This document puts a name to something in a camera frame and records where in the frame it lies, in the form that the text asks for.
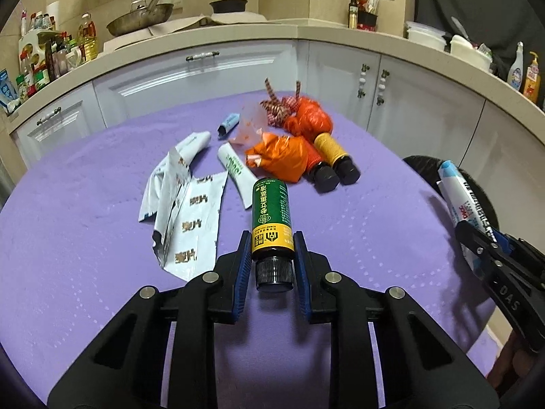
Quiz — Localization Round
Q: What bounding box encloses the red checked ribbon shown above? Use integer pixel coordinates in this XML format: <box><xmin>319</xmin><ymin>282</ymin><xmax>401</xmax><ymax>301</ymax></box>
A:
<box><xmin>261</xmin><ymin>77</ymin><xmax>304</xmax><ymax>128</ymax></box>

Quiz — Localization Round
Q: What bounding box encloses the yellow dish soap bottle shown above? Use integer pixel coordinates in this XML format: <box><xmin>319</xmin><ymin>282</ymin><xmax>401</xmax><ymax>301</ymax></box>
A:
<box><xmin>521</xmin><ymin>51</ymin><xmax>541</xmax><ymax>103</ymax></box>

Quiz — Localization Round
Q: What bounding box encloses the pink transparent wrapper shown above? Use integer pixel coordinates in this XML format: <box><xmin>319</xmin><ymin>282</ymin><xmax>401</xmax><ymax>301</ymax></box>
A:
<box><xmin>230</xmin><ymin>106</ymin><xmax>273</xmax><ymax>146</ymax></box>

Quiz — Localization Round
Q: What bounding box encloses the beige stove cover cloth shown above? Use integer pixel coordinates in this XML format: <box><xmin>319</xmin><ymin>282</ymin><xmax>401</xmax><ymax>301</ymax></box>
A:
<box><xmin>147</xmin><ymin>12</ymin><xmax>269</xmax><ymax>37</ymax></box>

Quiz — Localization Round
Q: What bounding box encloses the white plastic pouch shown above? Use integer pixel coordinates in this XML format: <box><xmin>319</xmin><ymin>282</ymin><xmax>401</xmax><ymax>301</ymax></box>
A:
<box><xmin>138</xmin><ymin>131</ymin><xmax>212</xmax><ymax>222</ymax></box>

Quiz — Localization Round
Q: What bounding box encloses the small blue tube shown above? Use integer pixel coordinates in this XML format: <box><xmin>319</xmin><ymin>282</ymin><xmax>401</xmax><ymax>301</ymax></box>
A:
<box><xmin>217</xmin><ymin>113</ymin><xmax>240</xmax><ymax>139</ymax></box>

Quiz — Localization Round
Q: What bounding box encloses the person's right hand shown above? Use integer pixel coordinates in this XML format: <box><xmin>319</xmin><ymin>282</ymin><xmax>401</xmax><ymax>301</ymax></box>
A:
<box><xmin>487</xmin><ymin>334</ymin><xmax>538</xmax><ymax>393</ymax></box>

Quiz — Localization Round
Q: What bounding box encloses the red-orange plastic bag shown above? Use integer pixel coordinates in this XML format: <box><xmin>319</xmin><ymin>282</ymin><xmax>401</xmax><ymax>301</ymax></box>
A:
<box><xmin>284</xmin><ymin>97</ymin><xmax>333</xmax><ymax>137</ymax></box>

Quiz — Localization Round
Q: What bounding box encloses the blue white snack packet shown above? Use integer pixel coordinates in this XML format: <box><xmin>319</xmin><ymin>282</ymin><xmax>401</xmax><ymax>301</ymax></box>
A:
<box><xmin>438</xmin><ymin>160</ymin><xmax>497</xmax><ymax>271</ymax></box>

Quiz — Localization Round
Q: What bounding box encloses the knife with white handle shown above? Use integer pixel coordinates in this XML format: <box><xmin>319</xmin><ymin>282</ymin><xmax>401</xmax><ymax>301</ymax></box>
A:
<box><xmin>451</xmin><ymin>16</ymin><xmax>473</xmax><ymax>45</ymax></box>

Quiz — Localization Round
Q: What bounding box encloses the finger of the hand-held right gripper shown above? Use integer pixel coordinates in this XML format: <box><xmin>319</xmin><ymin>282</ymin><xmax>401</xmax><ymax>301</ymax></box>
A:
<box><xmin>494</xmin><ymin>231</ymin><xmax>519</xmax><ymax>255</ymax></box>
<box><xmin>455</xmin><ymin>221</ymin><xmax>504</xmax><ymax>281</ymax></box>

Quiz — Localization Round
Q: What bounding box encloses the white kitchen cabinet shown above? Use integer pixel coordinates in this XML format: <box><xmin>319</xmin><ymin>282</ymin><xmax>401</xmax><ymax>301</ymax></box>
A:
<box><xmin>9</xmin><ymin>36</ymin><xmax>545</xmax><ymax>350</ymax></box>

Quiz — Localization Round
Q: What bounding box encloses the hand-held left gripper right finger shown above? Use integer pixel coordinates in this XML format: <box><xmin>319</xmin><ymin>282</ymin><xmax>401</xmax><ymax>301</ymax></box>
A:
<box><xmin>292</xmin><ymin>230</ymin><xmax>500</xmax><ymax>409</ymax></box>

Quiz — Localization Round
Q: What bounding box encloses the blue printed pouch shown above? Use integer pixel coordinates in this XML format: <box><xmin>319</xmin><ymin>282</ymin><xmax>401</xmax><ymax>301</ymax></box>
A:
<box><xmin>0</xmin><ymin>68</ymin><xmax>20</xmax><ymax>113</ymax></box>

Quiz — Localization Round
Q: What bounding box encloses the black utensil holder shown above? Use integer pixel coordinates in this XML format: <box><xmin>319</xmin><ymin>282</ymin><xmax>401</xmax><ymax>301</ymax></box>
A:
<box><xmin>357</xmin><ymin>0</ymin><xmax>379</xmax><ymax>31</ymax></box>

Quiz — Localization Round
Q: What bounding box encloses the yellow cooking oil bottle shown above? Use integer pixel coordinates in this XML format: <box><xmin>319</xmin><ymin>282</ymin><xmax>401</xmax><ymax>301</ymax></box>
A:
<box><xmin>78</xmin><ymin>13</ymin><xmax>98</xmax><ymax>62</ymax></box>

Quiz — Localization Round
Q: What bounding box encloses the white spray bottle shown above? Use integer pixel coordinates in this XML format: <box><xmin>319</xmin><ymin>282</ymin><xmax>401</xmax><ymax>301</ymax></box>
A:
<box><xmin>507</xmin><ymin>42</ymin><xmax>524</xmax><ymax>90</ymax></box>

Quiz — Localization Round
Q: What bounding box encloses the white condiment rack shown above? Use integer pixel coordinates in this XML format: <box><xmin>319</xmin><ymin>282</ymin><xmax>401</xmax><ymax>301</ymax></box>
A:
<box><xmin>19</xmin><ymin>30</ymin><xmax>58</xmax><ymax>77</ymax></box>

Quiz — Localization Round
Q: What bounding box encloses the metal wok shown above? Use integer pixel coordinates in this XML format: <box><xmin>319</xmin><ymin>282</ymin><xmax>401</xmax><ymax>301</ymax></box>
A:
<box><xmin>106</xmin><ymin>0</ymin><xmax>175</xmax><ymax>37</ymax></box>

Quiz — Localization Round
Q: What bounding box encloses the black lined trash bin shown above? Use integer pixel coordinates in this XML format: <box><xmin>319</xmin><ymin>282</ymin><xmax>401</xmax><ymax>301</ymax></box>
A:
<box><xmin>402</xmin><ymin>155</ymin><xmax>501</xmax><ymax>239</ymax></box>

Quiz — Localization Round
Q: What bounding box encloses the green label dark bottle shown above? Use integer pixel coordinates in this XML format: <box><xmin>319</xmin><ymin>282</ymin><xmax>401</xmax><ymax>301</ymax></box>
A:
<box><xmin>250</xmin><ymin>178</ymin><xmax>295</xmax><ymax>294</ymax></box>

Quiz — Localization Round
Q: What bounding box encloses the white tube green print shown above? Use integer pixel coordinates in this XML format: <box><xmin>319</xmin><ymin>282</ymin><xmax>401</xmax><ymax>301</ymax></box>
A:
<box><xmin>217</xmin><ymin>142</ymin><xmax>258</xmax><ymax>209</ymax></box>

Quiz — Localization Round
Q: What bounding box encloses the beige stone countertop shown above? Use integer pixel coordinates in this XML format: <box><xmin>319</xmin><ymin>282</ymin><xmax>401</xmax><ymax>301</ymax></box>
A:
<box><xmin>0</xmin><ymin>15</ymin><xmax>545</xmax><ymax>137</ymax></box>

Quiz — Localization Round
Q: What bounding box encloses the orange plastic bag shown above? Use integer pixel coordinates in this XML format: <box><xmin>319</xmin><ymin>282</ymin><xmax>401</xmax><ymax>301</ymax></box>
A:
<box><xmin>245</xmin><ymin>133</ymin><xmax>313</xmax><ymax>184</ymax></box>

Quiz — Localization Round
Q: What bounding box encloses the clear plastic container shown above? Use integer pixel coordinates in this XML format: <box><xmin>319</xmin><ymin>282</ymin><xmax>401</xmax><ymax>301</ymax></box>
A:
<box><xmin>404</xmin><ymin>20</ymin><xmax>447</xmax><ymax>50</ymax></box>

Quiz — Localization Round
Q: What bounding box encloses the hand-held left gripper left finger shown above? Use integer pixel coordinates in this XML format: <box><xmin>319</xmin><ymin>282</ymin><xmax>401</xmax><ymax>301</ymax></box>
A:
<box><xmin>47</xmin><ymin>230</ymin><xmax>253</xmax><ymax>409</ymax></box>

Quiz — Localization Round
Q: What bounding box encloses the group of condiment bottles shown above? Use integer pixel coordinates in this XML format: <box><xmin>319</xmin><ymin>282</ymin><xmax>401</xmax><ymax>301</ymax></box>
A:
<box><xmin>17</xmin><ymin>9</ymin><xmax>81</xmax><ymax>99</ymax></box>

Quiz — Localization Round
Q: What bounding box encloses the silver foil bag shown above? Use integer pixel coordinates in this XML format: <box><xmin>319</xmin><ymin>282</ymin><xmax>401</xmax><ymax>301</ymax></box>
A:
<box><xmin>151</xmin><ymin>147</ymin><xmax>229</xmax><ymax>283</ymax></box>

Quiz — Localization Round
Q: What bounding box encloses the black pot with lid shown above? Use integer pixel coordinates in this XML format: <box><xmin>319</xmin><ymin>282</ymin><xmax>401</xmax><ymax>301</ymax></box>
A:
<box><xmin>209</xmin><ymin>0</ymin><xmax>248</xmax><ymax>14</ymax></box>

